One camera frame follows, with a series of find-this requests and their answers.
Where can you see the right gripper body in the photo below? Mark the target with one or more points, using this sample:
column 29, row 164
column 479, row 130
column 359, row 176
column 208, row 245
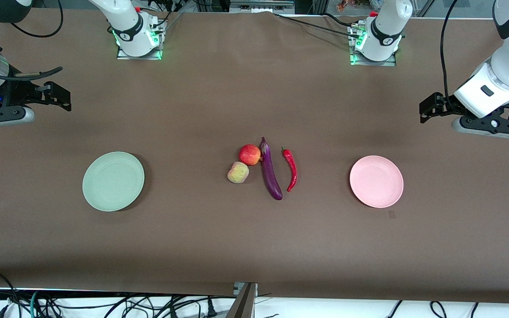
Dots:
column 17, row 93

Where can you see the red chili pepper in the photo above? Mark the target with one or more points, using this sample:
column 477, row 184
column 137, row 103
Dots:
column 292, row 168

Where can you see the purple eggplant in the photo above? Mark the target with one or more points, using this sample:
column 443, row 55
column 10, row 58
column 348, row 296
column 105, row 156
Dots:
column 268, row 170

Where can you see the yellow-green peach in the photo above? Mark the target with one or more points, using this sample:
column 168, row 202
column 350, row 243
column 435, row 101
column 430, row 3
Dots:
column 238, row 173

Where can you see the red apple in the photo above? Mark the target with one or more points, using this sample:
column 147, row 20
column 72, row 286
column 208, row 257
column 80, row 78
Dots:
column 249, row 154

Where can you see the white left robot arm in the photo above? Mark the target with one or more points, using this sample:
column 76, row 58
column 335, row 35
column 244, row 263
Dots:
column 382, row 35

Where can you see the pink plate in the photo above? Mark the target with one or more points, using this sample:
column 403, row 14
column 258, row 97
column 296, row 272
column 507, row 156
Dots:
column 376, row 181

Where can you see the light green plate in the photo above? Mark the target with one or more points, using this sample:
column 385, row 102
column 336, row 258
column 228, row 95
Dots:
column 113, row 181

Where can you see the grey background device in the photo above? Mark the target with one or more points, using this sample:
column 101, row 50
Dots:
column 261, row 5

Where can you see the brown table cover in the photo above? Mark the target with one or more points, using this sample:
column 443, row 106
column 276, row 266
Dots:
column 254, row 247

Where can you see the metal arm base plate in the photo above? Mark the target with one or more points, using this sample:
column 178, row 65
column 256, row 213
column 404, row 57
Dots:
column 124, row 55
column 358, row 61

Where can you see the aluminium profile post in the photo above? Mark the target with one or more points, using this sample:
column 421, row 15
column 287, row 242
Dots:
column 245, row 304

